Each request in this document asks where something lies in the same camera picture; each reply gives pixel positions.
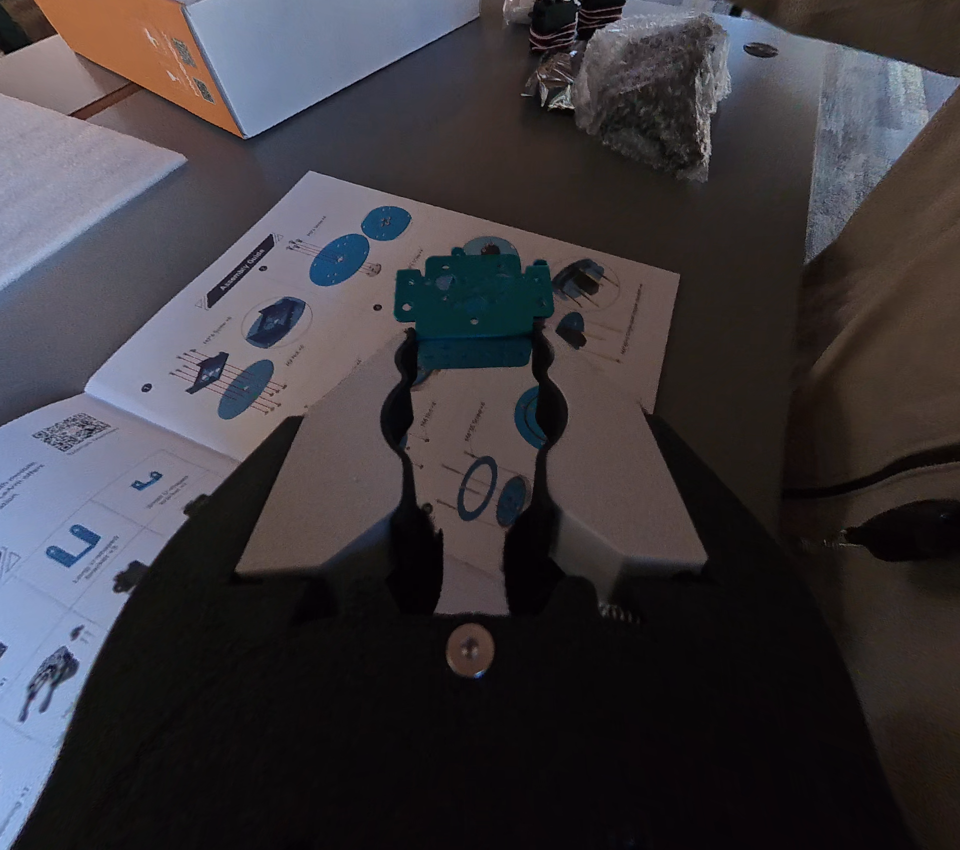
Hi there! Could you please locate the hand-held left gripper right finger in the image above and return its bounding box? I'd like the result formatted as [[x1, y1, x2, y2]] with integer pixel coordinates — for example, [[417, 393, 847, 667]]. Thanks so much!
[[503, 327, 710, 615]]

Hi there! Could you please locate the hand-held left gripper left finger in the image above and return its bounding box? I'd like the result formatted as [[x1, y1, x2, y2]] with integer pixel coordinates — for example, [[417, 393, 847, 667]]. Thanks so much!
[[234, 329, 448, 613]]

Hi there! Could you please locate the white and orange cardboard box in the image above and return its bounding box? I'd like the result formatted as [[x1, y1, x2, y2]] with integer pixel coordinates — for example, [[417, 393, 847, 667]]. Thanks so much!
[[0, 0, 483, 140]]

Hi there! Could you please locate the white user manual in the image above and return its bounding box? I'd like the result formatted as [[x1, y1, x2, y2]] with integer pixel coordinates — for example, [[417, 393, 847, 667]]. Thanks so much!
[[0, 171, 682, 843]]

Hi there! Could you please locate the black servo with black disc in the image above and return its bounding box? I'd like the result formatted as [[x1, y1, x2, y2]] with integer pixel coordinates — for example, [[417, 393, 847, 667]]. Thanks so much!
[[576, 0, 630, 41], [528, 0, 583, 56]]

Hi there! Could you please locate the silver foil bag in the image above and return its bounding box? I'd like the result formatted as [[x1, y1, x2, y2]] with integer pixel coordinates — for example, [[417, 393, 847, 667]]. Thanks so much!
[[523, 51, 583, 113]]

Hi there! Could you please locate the white foam sheet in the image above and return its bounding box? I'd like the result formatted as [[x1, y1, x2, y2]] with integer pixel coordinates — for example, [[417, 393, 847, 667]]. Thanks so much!
[[0, 94, 189, 293]]

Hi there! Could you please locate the bubble wrap package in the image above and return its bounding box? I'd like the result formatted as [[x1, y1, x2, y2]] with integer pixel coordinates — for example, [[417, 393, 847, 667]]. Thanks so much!
[[573, 13, 733, 184]]

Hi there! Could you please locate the brown desk divider strip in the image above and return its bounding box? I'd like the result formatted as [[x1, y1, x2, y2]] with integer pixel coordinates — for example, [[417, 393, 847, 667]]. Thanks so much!
[[71, 81, 144, 120]]

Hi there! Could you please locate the black lanyard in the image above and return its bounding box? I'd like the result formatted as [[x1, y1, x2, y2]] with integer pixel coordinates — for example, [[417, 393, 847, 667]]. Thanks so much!
[[783, 445, 960, 563]]

